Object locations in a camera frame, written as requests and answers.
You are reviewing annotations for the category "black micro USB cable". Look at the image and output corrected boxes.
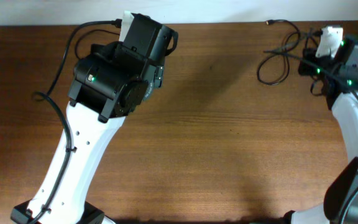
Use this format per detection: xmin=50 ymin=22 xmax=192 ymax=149
xmin=256 ymin=19 xmax=319 ymax=86

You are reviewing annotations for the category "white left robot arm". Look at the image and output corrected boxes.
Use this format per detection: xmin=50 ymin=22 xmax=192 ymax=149
xmin=11 ymin=11 xmax=178 ymax=223

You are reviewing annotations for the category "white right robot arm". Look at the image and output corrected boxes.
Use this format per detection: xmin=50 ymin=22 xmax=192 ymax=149
xmin=280 ymin=32 xmax=358 ymax=223

